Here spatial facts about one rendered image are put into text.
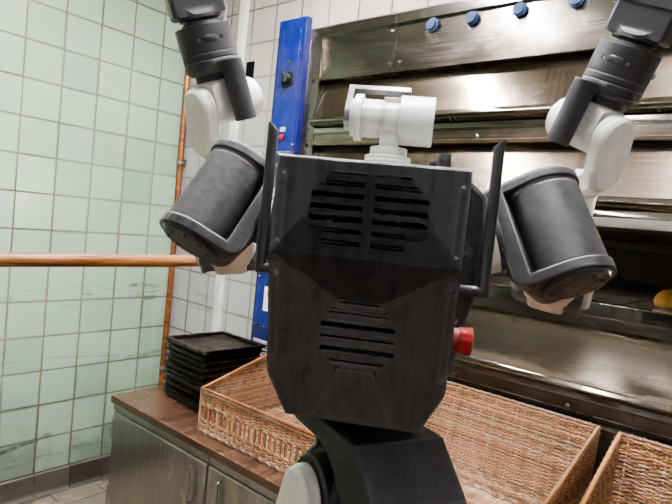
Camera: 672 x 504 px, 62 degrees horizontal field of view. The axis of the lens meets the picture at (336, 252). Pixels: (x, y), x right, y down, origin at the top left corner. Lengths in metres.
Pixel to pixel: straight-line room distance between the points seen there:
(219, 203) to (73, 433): 2.30
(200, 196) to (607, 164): 0.58
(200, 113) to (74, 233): 1.84
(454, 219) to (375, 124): 0.25
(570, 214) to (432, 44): 1.43
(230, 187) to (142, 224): 2.13
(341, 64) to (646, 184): 1.21
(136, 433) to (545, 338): 1.47
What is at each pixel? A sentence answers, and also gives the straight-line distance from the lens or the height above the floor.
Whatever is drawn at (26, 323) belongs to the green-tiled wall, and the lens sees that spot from 2.70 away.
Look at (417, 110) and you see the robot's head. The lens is 0.75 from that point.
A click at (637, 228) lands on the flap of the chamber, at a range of 1.55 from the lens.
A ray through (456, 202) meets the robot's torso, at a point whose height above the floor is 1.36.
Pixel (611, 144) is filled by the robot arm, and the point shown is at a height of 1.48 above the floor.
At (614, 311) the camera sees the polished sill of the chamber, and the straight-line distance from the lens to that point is 1.71.
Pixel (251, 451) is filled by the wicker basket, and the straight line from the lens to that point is 1.85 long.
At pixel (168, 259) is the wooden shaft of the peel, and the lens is 1.46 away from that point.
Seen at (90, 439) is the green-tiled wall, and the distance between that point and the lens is 3.00.
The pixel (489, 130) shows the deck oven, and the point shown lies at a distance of 1.88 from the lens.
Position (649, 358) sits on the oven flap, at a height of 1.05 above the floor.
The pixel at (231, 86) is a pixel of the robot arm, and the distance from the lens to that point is 0.92.
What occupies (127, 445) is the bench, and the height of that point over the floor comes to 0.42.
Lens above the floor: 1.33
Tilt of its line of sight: 3 degrees down
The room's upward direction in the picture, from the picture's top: 6 degrees clockwise
